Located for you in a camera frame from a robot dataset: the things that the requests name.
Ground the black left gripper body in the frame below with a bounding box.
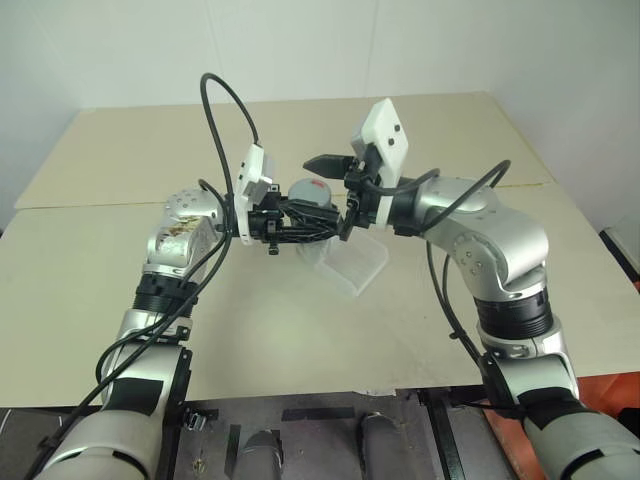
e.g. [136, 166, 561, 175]
[247, 183, 289, 257]

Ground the black tape strip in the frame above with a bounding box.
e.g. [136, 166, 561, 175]
[281, 406, 357, 423]
[223, 423, 243, 474]

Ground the clear plastic jar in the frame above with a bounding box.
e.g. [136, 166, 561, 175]
[293, 199, 337, 265]

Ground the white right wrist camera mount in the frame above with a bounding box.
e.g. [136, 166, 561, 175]
[349, 97, 412, 231]

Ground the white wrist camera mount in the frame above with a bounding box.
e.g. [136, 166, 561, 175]
[349, 97, 412, 231]
[233, 143, 277, 247]

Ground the black metal frame bar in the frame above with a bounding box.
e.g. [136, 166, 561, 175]
[427, 387, 465, 480]

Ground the grey jar lid red label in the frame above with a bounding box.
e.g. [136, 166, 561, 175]
[286, 177, 335, 212]

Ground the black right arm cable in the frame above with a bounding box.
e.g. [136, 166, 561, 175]
[357, 159, 526, 421]

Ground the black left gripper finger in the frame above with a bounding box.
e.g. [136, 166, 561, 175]
[281, 221, 347, 244]

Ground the dark grey rounded shape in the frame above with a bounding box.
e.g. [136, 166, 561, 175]
[358, 410, 402, 480]
[238, 428, 284, 480]

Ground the clear plastic box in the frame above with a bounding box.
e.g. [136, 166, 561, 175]
[313, 235, 390, 298]

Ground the black strap buckle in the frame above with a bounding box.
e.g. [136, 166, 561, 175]
[183, 406, 220, 432]

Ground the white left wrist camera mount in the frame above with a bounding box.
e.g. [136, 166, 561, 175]
[233, 143, 277, 247]

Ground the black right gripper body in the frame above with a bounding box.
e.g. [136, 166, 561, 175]
[343, 144, 384, 231]

